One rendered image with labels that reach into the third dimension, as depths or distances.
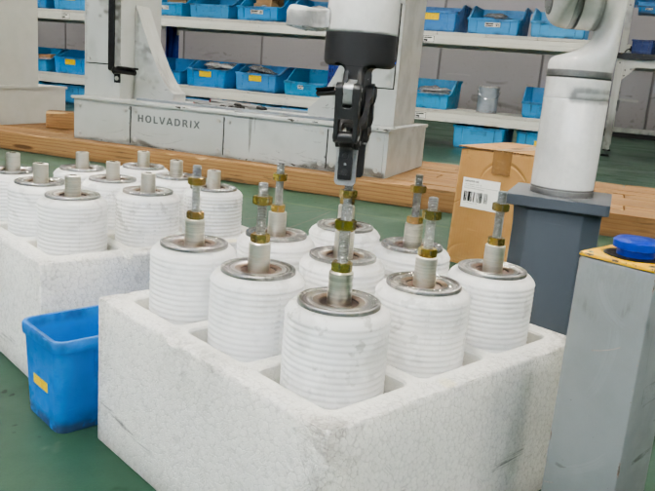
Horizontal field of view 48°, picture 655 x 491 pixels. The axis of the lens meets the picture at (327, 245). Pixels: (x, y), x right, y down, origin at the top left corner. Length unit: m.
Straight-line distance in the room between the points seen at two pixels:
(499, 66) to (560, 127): 7.96
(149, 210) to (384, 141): 1.73
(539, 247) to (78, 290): 0.66
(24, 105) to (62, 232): 2.93
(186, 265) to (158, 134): 2.40
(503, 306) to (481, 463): 0.16
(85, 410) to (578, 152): 0.76
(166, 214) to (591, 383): 0.67
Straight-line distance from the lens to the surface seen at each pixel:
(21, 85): 3.96
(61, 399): 0.95
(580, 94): 1.11
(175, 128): 3.12
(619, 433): 0.71
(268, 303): 0.70
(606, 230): 2.57
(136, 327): 0.81
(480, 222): 1.87
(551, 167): 1.12
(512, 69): 9.05
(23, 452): 0.94
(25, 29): 3.99
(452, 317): 0.71
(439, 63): 9.22
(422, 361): 0.72
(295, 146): 2.86
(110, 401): 0.90
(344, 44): 0.76
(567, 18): 1.13
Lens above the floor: 0.45
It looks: 13 degrees down
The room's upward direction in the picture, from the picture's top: 5 degrees clockwise
